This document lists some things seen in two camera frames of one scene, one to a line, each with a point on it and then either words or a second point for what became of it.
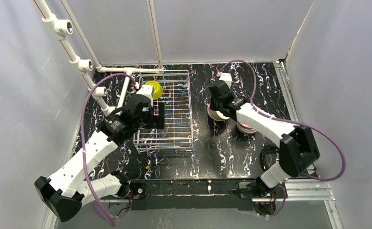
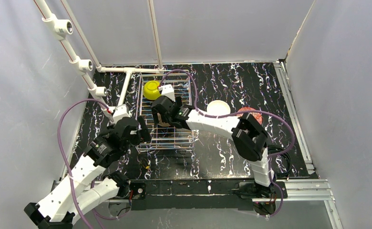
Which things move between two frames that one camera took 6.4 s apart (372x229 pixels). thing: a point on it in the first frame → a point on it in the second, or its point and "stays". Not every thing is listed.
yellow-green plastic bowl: x=158 y=89 stays
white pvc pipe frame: x=58 y=26 stays
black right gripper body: x=214 y=103 → x=160 y=113
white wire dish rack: x=177 y=135 stays
